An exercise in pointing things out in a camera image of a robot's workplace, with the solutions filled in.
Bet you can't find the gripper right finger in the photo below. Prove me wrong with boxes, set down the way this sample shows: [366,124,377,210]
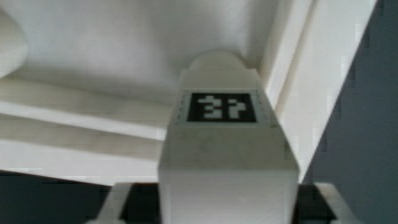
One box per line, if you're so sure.
[294,183,352,224]

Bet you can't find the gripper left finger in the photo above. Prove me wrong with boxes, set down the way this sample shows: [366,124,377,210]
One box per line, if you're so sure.
[91,183,162,224]

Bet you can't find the white table leg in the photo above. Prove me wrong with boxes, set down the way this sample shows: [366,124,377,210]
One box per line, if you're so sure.
[0,9,29,78]
[159,51,299,224]

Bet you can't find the white square table top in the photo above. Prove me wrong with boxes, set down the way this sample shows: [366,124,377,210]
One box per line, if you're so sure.
[0,0,377,185]

